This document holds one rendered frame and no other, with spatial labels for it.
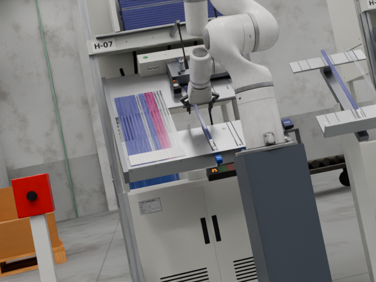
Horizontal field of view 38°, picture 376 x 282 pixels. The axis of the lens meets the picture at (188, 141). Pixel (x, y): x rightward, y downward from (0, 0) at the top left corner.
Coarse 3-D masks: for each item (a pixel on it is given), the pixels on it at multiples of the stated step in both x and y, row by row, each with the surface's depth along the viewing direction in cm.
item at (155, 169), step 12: (192, 156) 214; (204, 156) 215; (228, 156) 218; (132, 168) 210; (144, 168) 211; (156, 168) 213; (168, 168) 215; (180, 168) 216; (192, 168) 218; (132, 180) 214
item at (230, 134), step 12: (240, 120) 234; (180, 132) 230; (192, 132) 229; (204, 132) 229; (216, 132) 229; (228, 132) 228; (240, 132) 228; (192, 144) 223; (204, 144) 223; (216, 144) 222; (228, 144) 222
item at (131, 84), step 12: (108, 84) 261; (120, 84) 260; (132, 84) 260; (144, 84) 259; (156, 84) 259; (168, 84) 258; (180, 84) 258; (216, 84) 257; (228, 84) 256; (120, 96) 252; (168, 96) 251; (228, 96) 249; (168, 108) 244
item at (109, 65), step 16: (96, 0) 278; (96, 16) 278; (96, 32) 277; (112, 32) 278; (160, 48) 281; (176, 48) 283; (112, 64) 277; (128, 64) 278; (176, 112) 307; (224, 112) 313
